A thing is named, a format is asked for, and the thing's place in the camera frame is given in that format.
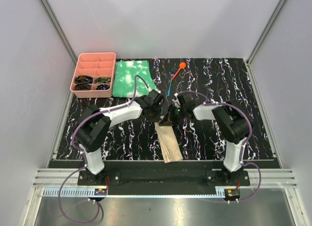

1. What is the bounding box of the green white tie-dye cloth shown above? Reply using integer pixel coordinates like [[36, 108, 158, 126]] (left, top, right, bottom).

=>
[[112, 60, 158, 98]]

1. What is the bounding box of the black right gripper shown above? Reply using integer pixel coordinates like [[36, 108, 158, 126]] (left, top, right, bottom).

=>
[[159, 104, 187, 126]]

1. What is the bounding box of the teal plastic utensil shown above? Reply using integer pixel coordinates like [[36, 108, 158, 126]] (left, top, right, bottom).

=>
[[166, 77, 173, 97]]

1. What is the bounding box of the pink compartment tray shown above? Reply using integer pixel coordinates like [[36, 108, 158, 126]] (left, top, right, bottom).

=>
[[70, 52, 116, 98]]

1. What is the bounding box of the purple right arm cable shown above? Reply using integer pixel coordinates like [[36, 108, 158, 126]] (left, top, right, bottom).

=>
[[175, 91, 263, 204]]

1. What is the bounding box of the yellow green coiled band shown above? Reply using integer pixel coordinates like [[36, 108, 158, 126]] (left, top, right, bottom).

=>
[[95, 76, 111, 84]]

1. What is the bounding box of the blue coiled band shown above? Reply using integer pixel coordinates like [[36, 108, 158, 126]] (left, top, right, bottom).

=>
[[96, 84, 110, 91]]

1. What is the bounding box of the orange plastic spoon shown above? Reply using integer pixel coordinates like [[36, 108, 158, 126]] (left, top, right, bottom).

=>
[[172, 62, 186, 79]]

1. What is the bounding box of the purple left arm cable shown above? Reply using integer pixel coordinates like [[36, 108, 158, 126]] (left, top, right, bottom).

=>
[[58, 75, 152, 224]]

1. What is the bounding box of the aluminium front frame rail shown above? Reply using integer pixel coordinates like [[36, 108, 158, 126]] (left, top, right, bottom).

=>
[[33, 169, 297, 198]]

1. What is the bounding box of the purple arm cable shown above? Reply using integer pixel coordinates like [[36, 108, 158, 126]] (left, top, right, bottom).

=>
[[175, 91, 263, 204], [58, 75, 152, 224]]

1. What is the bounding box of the dark coiled band bottom-left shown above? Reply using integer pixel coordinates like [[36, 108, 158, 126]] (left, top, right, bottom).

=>
[[74, 83, 92, 91]]

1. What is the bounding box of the dark coiled band top-left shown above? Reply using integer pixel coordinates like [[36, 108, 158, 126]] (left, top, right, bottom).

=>
[[75, 75, 93, 84]]

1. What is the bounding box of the black marble pattern mat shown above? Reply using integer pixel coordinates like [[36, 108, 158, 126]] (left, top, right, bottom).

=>
[[56, 57, 276, 161]]

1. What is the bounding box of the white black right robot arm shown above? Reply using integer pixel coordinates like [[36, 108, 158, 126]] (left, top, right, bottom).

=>
[[159, 93, 253, 186]]

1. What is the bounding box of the beige cloth napkin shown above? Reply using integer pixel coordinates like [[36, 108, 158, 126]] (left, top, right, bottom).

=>
[[155, 122, 183, 164]]

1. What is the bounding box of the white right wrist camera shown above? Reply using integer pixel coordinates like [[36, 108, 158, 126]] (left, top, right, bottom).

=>
[[172, 93, 180, 108]]

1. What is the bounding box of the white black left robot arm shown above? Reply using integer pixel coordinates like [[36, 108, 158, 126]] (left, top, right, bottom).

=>
[[71, 90, 164, 185]]

